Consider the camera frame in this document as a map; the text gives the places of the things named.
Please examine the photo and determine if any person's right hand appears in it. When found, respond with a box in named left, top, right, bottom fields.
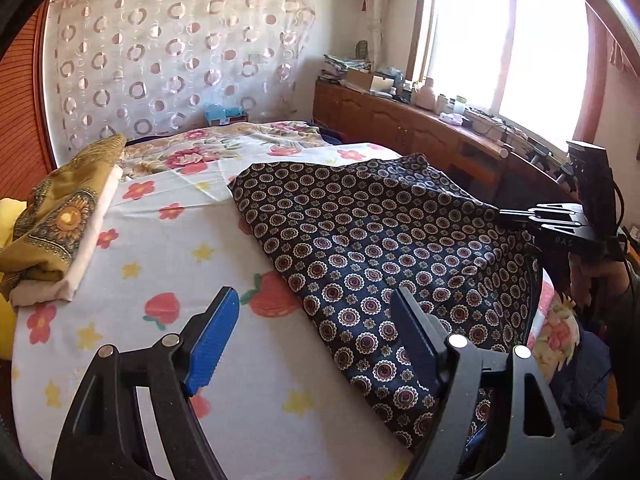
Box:
left=568, top=254, right=630, bottom=307

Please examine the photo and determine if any sheer circle pattern curtain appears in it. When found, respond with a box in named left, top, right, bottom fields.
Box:
left=44, top=0, right=316, bottom=162

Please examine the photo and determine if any white flower print sheet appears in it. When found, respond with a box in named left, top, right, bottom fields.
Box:
left=12, top=154, right=411, bottom=479

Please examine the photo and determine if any wooden slatted wardrobe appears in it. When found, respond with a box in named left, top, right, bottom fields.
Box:
left=0, top=0, right=55, bottom=200

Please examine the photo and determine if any blue box at bedhead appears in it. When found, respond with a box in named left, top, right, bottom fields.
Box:
left=204, top=104, right=248, bottom=127

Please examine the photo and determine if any yellow cloth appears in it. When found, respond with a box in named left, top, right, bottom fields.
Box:
left=0, top=196, right=30, bottom=361

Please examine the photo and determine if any floral rose blanket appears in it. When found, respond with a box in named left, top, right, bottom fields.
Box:
left=119, top=122, right=329, bottom=179

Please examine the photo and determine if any cardboard box on cabinet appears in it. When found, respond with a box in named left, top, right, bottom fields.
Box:
left=343, top=68, right=395, bottom=92

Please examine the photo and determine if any window with red frame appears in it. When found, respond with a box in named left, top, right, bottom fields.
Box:
left=410, top=0, right=634, bottom=150

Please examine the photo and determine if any white bottle on cabinet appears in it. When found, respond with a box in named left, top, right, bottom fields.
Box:
left=412, top=77, right=437, bottom=112

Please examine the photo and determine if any wooden sideboard cabinet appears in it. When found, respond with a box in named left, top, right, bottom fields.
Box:
left=312, top=79, right=577, bottom=209

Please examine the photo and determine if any navy patterned garment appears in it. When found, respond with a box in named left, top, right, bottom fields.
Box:
left=230, top=154, right=541, bottom=450

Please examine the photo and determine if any mustard patterned folded cloth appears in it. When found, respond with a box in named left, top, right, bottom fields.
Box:
left=1, top=133, right=126, bottom=298

